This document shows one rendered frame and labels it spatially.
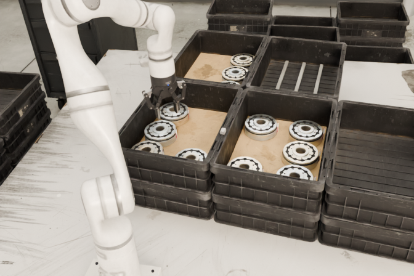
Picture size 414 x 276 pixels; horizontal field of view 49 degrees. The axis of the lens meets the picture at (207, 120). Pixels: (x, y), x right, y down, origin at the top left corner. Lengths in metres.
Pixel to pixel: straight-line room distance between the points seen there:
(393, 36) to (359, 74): 0.90
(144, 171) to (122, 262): 0.32
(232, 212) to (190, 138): 0.29
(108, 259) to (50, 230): 0.40
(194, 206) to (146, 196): 0.15
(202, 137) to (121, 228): 0.51
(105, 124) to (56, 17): 0.24
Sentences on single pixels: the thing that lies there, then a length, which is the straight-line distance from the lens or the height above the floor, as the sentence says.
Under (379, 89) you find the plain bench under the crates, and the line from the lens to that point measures 2.01.
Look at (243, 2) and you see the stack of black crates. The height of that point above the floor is 0.57.
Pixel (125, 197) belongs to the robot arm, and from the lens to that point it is 0.98.
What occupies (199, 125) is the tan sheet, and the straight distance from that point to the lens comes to 1.51.
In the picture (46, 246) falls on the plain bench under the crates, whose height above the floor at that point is 0.70.
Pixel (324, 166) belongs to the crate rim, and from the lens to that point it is 1.22.
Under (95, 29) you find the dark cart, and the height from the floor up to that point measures 0.63.
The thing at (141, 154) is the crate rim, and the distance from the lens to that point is 1.27.
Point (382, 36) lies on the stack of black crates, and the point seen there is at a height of 0.49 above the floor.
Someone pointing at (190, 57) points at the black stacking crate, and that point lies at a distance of 1.83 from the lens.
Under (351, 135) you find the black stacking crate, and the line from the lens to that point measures 1.50.
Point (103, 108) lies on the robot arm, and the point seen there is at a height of 1.20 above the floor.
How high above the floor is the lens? 1.73
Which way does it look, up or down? 36 degrees down
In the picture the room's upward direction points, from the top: 3 degrees counter-clockwise
